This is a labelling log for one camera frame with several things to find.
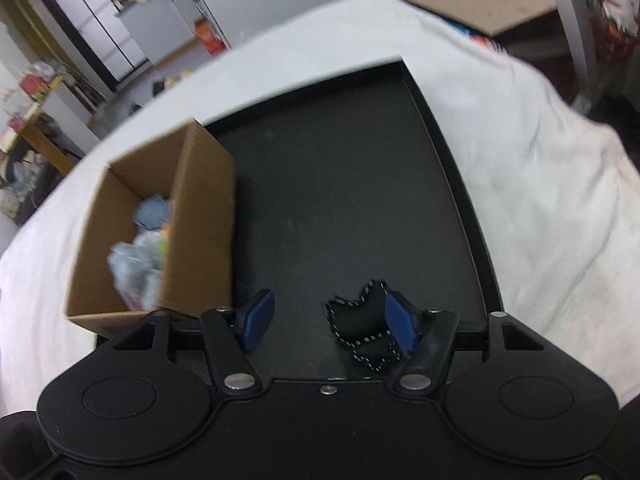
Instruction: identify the white metal post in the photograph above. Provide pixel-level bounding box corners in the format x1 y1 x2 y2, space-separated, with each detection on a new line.
539 0 603 106

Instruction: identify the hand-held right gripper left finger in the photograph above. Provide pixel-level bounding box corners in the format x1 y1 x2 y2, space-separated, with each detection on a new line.
114 288 276 397

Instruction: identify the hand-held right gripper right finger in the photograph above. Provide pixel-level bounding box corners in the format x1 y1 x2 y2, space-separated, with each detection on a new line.
383 290 546 397

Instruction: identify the orange carton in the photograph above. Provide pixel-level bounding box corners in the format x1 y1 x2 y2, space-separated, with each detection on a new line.
194 18 227 57

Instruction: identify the blue denim cloth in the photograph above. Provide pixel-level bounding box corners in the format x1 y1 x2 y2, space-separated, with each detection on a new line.
134 195 174 235

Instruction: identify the white bed sheet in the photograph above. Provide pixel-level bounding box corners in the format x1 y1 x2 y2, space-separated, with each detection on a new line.
0 0 640 413

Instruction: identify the light blue fuzzy cloth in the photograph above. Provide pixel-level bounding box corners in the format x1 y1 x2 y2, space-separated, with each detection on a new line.
108 232 167 312

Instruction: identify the black framed glass door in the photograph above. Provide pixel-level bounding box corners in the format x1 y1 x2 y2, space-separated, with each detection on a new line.
33 0 151 92

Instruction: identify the black shallow tray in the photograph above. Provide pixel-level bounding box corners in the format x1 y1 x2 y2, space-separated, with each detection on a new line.
95 60 506 386

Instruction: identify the pile of clutter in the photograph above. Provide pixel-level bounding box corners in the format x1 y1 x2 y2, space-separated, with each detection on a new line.
0 157 58 228

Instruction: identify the yellow wooden table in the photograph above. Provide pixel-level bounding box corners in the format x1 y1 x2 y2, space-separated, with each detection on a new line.
0 74 81 177

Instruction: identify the brown cardboard box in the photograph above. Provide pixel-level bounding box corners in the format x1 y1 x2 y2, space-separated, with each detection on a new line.
64 121 237 339

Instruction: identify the black cloth with dotted trim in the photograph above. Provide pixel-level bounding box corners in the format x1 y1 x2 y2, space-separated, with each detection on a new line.
324 280 403 373

